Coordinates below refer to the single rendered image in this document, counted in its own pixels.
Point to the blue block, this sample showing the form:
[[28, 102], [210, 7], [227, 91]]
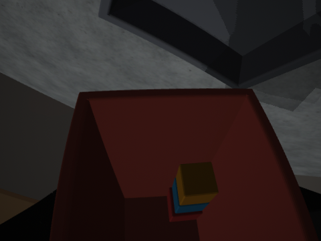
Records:
[[189, 207]]

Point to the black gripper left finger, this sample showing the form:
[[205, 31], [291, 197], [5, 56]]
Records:
[[33, 224]]

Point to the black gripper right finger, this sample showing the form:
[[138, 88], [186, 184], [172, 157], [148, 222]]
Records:
[[313, 202]]

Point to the dark yellow block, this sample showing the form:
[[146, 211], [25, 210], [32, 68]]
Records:
[[196, 183]]

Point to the dark red block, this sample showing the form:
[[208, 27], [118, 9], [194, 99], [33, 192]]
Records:
[[180, 217]]

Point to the red square cup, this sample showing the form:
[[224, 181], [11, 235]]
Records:
[[123, 153]]

